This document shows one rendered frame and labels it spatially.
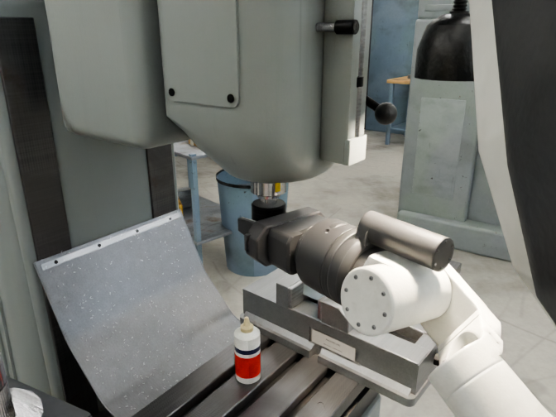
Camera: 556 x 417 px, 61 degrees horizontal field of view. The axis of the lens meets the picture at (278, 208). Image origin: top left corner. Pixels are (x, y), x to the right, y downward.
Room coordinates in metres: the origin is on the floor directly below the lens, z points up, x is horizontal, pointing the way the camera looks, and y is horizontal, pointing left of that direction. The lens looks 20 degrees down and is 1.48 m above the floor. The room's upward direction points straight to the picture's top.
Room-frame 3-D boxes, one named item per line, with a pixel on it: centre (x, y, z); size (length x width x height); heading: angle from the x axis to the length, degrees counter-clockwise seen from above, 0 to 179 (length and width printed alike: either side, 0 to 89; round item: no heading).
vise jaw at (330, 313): (0.70, -0.13, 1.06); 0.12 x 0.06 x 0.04; 141
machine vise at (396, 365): (0.71, -0.11, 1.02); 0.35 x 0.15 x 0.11; 51
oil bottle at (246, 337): (0.62, 0.05, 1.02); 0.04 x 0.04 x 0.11
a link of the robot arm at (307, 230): (0.53, -0.04, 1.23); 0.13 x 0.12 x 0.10; 128
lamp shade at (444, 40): (0.49, -0.17, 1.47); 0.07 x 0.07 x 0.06
